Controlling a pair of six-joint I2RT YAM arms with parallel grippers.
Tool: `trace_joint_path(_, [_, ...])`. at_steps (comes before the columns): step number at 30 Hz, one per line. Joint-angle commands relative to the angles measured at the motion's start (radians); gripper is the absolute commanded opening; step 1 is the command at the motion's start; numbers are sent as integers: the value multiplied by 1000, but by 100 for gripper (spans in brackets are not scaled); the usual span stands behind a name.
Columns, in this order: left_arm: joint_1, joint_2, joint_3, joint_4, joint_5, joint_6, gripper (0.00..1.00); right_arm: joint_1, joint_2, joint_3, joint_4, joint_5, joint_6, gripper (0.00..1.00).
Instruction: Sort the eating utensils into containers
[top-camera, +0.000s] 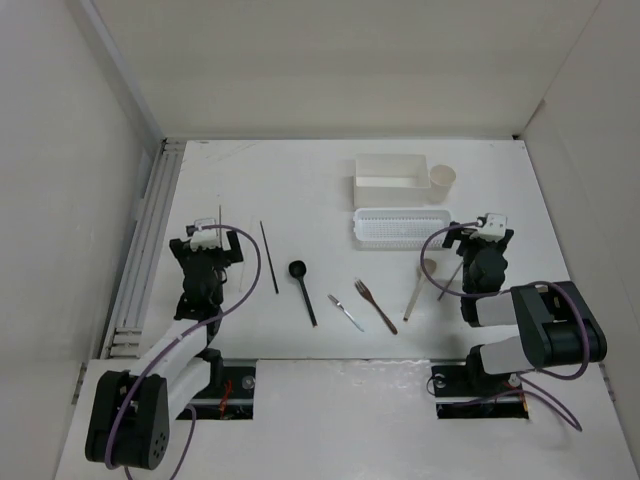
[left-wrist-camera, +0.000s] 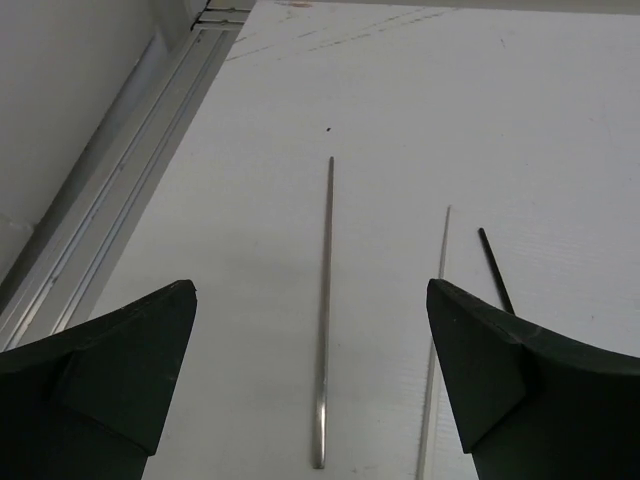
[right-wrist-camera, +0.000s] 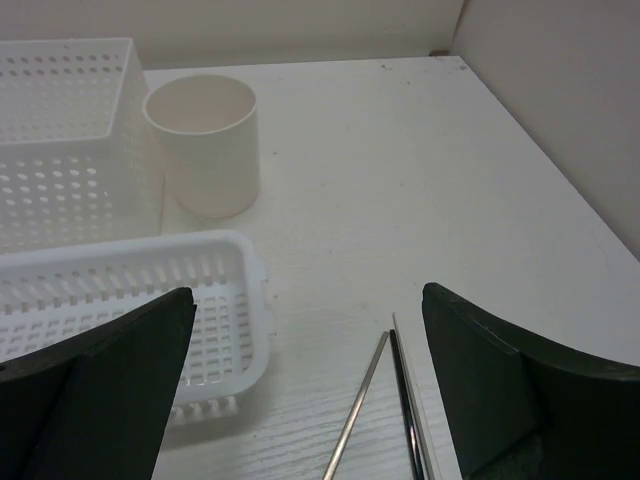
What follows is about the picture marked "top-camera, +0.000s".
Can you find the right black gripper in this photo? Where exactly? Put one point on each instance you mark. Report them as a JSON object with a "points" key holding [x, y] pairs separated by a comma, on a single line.
{"points": [[456, 234]]}

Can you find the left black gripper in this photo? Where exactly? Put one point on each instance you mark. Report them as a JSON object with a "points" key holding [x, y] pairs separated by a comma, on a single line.
{"points": [[182, 251]]}

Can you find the black chopstick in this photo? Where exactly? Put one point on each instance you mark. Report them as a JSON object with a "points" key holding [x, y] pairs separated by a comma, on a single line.
{"points": [[269, 258]]}

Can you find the beige wooden spoon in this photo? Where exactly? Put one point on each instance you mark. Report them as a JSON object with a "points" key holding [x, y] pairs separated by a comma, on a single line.
{"points": [[430, 266]]}

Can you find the dark grey chopstick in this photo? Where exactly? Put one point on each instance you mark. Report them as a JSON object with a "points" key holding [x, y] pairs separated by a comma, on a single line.
{"points": [[450, 281]]}

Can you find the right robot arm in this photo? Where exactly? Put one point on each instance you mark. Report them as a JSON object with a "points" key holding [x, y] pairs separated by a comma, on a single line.
{"points": [[555, 325]]}

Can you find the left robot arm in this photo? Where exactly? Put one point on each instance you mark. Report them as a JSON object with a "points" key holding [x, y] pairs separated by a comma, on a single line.
{"points": [[133, 409]]}

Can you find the white paper cup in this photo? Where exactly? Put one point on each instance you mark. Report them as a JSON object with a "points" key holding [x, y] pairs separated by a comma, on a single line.
{"points": [[441, 177]]}

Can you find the black plastic spoon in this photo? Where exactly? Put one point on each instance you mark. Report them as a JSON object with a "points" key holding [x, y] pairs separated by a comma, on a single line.
{"points": [[297, 270]]}

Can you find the white perforated basket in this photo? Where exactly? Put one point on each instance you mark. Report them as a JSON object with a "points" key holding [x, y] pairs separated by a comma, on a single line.
{"points": [[397, 228]]}

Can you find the white rectangular bin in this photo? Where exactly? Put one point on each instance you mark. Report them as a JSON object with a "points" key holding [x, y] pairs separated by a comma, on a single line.
{"points": [[391, 180]]}

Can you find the brown fork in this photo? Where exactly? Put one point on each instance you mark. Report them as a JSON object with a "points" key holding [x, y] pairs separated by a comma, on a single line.
{"points": [[367, 295]]}

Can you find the small silver fork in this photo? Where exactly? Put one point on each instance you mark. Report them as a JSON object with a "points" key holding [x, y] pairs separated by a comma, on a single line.
{"points": [[341, 307]]}

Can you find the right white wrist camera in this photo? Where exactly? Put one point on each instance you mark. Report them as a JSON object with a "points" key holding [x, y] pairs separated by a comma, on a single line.
{"points": [[492, 226]]}

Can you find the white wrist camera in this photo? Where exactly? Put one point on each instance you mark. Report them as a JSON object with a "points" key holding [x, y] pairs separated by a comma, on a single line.
{"points": [[205, 234], [492, 226]]}

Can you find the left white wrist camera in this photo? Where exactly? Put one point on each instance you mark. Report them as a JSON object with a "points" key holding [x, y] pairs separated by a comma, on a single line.
{"points": [[205, 234]]}

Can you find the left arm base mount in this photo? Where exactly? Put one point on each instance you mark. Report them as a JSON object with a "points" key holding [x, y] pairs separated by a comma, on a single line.
{"points": [[230, 395]]}

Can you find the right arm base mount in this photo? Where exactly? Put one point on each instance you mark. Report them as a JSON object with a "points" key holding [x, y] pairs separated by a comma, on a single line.
{"points": [[461, 394]]}

